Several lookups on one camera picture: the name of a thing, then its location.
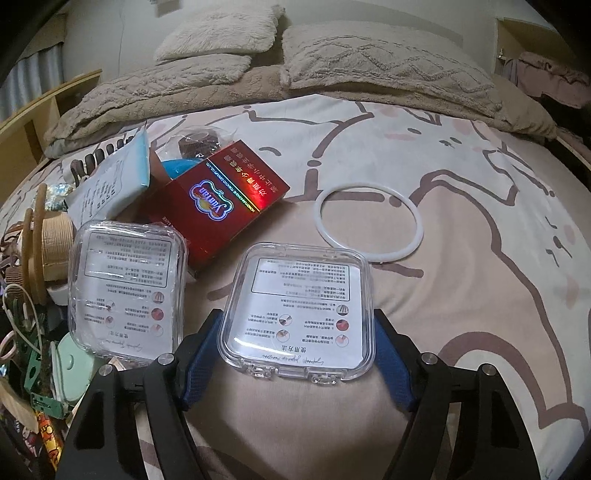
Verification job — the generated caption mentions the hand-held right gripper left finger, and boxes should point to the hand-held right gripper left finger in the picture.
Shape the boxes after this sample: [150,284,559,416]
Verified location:
[55,308,241,480]

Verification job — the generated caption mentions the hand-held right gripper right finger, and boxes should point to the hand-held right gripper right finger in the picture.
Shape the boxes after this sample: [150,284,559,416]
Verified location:
[372,308,536,480]

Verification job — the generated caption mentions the clear plastic case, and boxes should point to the clear plastic case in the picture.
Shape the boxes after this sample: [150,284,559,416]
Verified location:
[218,242,380,384]
[68,220,188,358]

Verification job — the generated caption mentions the bunny printed bed sheet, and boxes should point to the bunny printed bed sheet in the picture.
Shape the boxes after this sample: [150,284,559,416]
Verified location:
[0,95,591,480]

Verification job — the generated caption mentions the mint green case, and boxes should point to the mint green case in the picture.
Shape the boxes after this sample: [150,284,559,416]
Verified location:
[48,335,105,407]

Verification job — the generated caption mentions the red cigarette box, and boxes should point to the red cigarette box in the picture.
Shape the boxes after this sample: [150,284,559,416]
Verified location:
[139,141,291,273]

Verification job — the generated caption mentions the green patterned clips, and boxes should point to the green patterned clips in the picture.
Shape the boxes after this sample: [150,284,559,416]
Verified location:
[23,351,65,418]

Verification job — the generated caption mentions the snack bar wrappers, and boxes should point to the snack bar wrappers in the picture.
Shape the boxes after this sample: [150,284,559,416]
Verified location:
[28,411,65,480]

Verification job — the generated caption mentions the blue plastic object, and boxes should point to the blue plastic object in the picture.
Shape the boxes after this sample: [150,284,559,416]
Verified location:
[159,157,199,178]

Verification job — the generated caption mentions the light blue sachet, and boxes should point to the light blue sachet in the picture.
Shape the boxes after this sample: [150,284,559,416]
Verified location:
[67,129,153,222]

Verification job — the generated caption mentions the printed cork coaster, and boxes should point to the printed cork coaster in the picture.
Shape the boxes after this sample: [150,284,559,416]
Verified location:
[18,208,51,305]

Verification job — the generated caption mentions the clear packet with brown roll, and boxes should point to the clear packet with brown roll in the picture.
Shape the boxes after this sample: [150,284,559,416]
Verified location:
[154,122,236,160]

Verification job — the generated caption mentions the black hair claw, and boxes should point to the black hair claw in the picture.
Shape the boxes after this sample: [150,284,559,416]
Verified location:
[69,136,130,181]

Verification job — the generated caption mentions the quilted beige pillow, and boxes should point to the quilted beige pillow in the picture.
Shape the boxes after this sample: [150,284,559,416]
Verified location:
[48,54,252,144]
[281,21,504,116]

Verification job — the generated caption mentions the beige fleece blanket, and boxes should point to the beige fleece blanket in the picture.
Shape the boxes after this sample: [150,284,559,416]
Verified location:
[44,62,557,158]

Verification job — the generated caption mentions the wooden bedside shelf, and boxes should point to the wooden bedside shelf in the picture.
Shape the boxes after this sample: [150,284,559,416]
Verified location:
[0,69,102,185]

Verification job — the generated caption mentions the fluffy beige pillow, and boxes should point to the fluffy beige pillow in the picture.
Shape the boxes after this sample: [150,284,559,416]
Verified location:
[154,4,286,63]

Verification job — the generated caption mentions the pile of clothes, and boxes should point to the pile of clothes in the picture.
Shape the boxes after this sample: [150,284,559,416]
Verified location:
[505,51,591,109]

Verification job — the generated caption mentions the grey curtain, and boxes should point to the grey curtain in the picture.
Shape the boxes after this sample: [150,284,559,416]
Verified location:
[0,41,65,125]

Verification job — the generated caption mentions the wooden closet cubby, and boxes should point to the wooden closet cubby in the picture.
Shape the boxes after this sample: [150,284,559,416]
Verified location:
[494,16,591,139]

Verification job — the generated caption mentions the white silicone ring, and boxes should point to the white silicone ring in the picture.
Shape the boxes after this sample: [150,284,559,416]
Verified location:
[315,185,424,265]

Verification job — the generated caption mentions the pink cable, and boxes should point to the pink cable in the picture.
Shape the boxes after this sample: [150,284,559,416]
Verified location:
[0,330,21,365]

